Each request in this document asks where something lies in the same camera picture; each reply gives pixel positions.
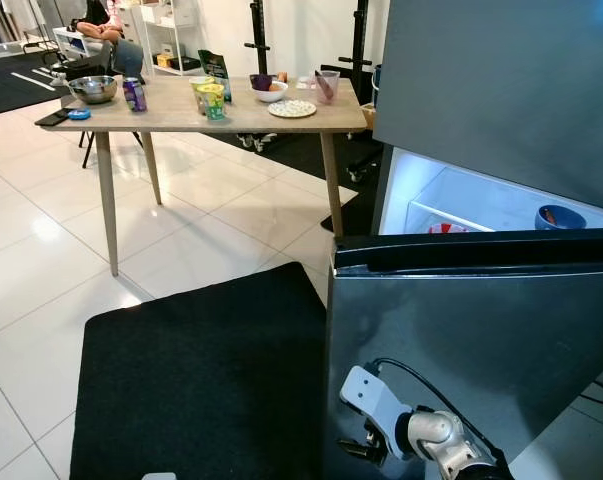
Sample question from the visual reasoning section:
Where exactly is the black floor mat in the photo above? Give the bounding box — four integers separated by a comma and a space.
69, 262, 332, 480

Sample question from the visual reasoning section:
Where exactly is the black mat with white stripes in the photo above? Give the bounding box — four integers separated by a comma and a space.
0, 52, 80, 119

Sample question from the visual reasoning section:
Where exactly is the grey steel fridge door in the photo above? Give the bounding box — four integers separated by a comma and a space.
321, 228, 603, 480

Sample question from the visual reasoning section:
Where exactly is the green yellow printed cup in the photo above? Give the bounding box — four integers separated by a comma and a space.
197, 82, 227, 123

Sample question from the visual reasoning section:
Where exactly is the pink clear cup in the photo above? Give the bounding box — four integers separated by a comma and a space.
314, 68, 340, 104

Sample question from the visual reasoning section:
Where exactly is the dark green package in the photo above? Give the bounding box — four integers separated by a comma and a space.
198, 48, 232, 101

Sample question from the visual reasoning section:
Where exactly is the yellow lidded cup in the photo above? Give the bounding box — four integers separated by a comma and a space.
191, 76, 217, 113

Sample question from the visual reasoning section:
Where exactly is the seated person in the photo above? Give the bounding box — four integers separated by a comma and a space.
69, 0, 147, 79

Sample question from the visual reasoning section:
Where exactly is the black metal stand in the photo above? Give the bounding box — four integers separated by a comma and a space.
244, 0, 270, 76
349, 0, 374, 99

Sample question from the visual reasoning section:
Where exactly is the purple drink can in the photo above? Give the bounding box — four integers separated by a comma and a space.
123, 78, 148, 113

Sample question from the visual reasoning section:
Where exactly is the steel mixing bowl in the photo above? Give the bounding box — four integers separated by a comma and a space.
68, 75, 119, 105

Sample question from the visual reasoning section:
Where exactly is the grey steel freezer door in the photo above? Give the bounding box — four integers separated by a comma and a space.
373, 0, 603, 214

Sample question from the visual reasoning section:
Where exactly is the white shelf unit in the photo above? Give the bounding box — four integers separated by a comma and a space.
136, 0, 204, 77

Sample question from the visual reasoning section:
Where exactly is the white fridge cabinet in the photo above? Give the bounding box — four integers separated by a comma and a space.
376, 147, 603, 237

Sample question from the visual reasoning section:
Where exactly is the white bowl with food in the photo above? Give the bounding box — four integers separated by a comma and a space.
249, 72, 289, 103

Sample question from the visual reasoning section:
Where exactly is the black phone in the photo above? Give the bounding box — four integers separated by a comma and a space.
34, 108, 72, 127

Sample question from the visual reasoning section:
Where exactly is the dotted white plate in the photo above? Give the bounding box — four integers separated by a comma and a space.
267, 98, 317, 119

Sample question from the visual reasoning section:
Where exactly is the wooden table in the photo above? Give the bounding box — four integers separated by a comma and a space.
31, 76, 372, 279

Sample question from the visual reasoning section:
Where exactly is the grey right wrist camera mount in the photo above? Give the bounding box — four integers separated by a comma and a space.
339, 364, 412, 433

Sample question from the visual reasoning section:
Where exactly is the blue bowl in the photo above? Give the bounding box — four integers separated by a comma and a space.
534, 204, 590, 232

